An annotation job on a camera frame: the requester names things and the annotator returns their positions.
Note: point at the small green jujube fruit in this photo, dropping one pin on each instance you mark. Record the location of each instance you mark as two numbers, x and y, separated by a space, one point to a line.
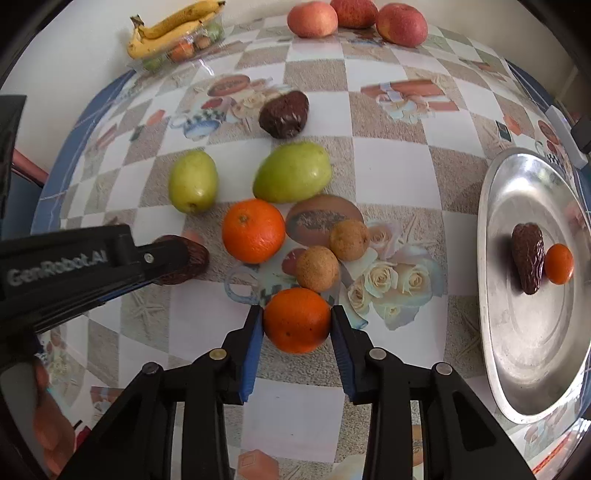
193 183

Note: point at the dark dried date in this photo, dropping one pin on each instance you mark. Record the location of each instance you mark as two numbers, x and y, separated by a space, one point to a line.
197 264
286 116

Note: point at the large orange mandarin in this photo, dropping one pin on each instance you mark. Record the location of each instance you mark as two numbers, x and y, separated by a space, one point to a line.
253 231

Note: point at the small mandarin on tray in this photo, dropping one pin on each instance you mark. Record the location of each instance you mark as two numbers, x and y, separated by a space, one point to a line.
559 264

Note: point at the brown longan fruit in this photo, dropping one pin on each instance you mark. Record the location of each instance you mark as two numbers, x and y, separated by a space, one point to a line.
317 269
349 240

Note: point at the operator left hand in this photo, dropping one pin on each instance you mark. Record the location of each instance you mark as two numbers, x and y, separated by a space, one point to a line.
52 429

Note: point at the pale pink apple left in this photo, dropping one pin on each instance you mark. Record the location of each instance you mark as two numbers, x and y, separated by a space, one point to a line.
315 19

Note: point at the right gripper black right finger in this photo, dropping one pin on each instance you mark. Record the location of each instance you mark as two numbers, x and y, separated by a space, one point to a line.
461 438

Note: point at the dark date on tray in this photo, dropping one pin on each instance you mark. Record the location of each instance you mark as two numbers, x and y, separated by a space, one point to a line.
528 253

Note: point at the black plug adapter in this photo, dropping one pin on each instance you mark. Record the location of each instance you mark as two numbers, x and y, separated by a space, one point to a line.
581 133

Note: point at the silver metal oval tray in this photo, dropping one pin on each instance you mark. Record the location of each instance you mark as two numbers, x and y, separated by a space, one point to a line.
536 346

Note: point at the large green jujube fruit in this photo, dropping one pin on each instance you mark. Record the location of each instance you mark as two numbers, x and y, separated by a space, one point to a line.
293 172

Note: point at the red chair frame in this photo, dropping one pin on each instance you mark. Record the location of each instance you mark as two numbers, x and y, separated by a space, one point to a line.
28 169

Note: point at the red apple right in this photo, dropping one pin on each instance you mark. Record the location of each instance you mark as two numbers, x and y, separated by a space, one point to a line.
402 24

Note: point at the yellow banana bunch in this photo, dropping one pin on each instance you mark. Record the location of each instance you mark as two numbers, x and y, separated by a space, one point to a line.
166 27

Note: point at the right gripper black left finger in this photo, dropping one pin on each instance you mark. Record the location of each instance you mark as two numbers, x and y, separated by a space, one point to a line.
134 438

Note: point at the clear plastic fruit container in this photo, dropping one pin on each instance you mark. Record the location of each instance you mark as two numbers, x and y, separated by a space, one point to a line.
183 43

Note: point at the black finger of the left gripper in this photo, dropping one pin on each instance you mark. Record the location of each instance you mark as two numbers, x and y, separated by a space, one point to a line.
49 279

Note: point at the white power strip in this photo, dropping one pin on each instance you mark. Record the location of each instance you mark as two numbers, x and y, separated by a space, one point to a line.
563 130

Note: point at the dark red apple middle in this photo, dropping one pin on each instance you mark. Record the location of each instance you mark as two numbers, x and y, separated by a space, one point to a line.
355 14

